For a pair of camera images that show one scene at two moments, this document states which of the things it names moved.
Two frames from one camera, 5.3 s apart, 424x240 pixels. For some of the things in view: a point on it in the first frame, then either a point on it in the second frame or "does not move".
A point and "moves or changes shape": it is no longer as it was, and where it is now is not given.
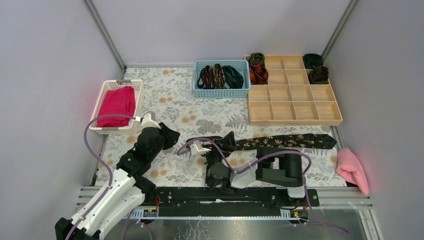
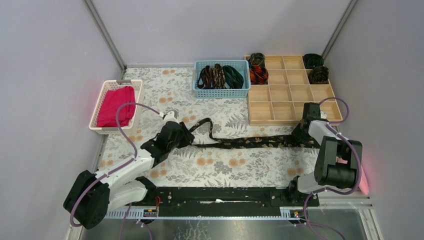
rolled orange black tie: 258,75 does not move
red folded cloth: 120,101 does not move
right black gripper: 228,143 to 295,132
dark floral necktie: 278,143 moves or changes shape
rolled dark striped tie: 256,59 does not move
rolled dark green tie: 313,60 does not move
